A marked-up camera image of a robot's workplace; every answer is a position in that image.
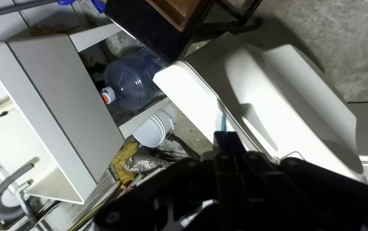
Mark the wooden side table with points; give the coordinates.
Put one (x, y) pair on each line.
(169, 27)

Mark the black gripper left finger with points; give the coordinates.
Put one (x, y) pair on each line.
(214, 194)

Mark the blue water jug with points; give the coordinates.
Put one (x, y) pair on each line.
(129, 81)

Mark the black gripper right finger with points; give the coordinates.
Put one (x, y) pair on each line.
(343, 200)

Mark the white utility sink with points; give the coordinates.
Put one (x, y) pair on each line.
(53, 117)

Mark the white plastic bucket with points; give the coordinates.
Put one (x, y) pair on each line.
(155, 131)

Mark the white washer door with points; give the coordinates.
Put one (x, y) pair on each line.
(278, 100)

